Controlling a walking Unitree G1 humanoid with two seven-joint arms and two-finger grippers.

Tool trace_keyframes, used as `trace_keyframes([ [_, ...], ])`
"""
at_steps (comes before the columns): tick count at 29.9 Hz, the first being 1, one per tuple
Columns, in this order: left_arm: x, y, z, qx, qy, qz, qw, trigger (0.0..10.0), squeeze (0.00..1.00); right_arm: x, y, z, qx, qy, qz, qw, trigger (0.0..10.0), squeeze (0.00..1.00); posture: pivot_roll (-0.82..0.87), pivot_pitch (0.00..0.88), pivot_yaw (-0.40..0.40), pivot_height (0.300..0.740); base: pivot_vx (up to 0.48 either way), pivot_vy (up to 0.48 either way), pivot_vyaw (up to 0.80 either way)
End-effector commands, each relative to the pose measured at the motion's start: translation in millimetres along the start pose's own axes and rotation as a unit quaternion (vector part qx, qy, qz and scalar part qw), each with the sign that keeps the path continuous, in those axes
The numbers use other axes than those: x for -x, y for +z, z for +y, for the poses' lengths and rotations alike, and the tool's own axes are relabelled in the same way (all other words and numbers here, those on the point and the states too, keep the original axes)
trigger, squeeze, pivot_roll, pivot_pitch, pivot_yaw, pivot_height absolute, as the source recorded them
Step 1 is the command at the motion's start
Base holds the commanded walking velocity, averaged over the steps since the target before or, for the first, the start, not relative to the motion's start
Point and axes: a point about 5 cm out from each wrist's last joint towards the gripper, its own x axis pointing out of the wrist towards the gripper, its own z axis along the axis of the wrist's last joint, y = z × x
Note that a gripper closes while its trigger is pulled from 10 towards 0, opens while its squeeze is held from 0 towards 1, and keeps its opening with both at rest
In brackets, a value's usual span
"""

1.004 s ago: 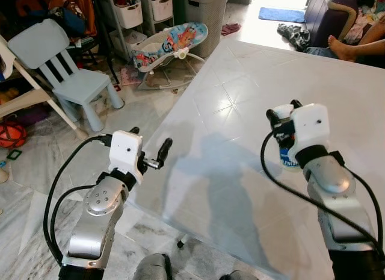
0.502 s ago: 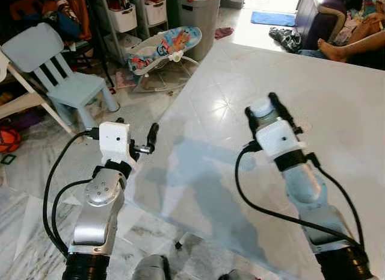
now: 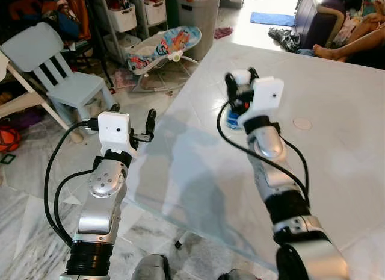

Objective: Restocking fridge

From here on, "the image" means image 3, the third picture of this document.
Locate grey black sandals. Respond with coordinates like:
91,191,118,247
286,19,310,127
268,27,300,52

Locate pink cloth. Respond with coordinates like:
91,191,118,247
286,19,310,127
214,27,234,40

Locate blue floor mat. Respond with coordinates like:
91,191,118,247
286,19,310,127
250,12,295,28

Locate grey plastic bin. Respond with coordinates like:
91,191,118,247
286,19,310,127
177,0,222,46

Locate white shelf unit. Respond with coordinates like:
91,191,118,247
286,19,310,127
96,0,169,49

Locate colourful baby bouncer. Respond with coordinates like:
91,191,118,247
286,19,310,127
123,25,202,91

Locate dark purple sofa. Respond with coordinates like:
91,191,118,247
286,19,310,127
293,0,385,49

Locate white storage bin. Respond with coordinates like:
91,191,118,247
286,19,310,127
108,4,137,33
143,0,167,26

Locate blue bag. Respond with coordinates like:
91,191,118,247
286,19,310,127
57,0,82,40

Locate person with bare legs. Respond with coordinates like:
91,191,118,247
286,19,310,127
313,0,385,61

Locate orange basketball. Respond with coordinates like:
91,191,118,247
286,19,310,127
0,126,20,153

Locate grey robot right leg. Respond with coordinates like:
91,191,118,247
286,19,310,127
218,268,259,280

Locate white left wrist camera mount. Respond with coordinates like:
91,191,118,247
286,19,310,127
97,111,138,155

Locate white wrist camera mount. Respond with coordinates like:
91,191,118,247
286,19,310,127
249,77,285,119
97,111,138,155

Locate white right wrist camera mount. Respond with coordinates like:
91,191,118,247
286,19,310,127
249,77,285,119

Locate black right camera cable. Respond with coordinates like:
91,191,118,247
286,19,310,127
217,99,310,205

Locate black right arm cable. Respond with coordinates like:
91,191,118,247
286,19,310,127
278,135,310,199

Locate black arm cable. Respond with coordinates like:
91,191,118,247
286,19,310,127
53,169,97,241
278,135,310,199

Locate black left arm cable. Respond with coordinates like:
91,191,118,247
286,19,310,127
53,169,97,241

